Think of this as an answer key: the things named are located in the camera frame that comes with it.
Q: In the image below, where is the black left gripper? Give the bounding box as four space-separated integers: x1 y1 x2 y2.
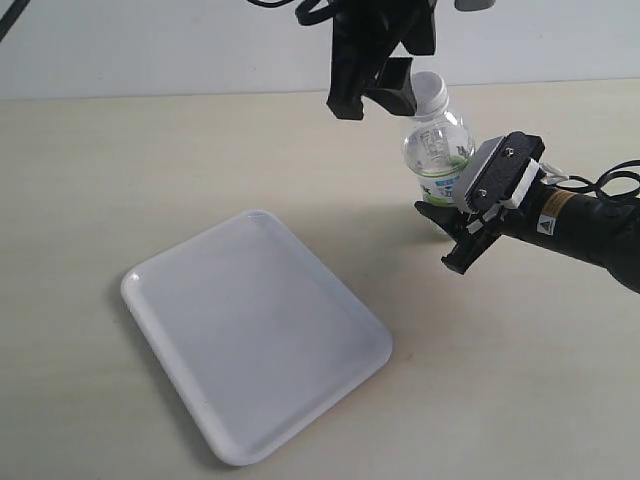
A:
326 1 437 120

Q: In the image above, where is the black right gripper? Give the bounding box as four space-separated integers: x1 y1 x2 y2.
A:
414 189 545 274

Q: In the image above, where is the white bottle cap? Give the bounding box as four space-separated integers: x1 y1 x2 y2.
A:
411 71 449 116

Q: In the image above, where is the clear plastic drink bottle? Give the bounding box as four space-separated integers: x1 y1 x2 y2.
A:
403 93 476 208

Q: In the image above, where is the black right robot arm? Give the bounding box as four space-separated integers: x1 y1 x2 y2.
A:
415 187 639 293

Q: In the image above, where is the white plastic tray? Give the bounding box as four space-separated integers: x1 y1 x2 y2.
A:
120 210 393 466

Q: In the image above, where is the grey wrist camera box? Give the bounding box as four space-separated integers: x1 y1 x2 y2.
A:
452 131 545 214

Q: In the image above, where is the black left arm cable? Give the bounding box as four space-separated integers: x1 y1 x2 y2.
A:
244 0 341 27

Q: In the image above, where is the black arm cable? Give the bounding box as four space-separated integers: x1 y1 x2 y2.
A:
244 0 341 27
542 158 640 201

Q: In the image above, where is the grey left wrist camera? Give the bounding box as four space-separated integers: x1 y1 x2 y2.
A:
454 0 496 12

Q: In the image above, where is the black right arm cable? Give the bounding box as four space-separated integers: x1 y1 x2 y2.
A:
542 158 640 201

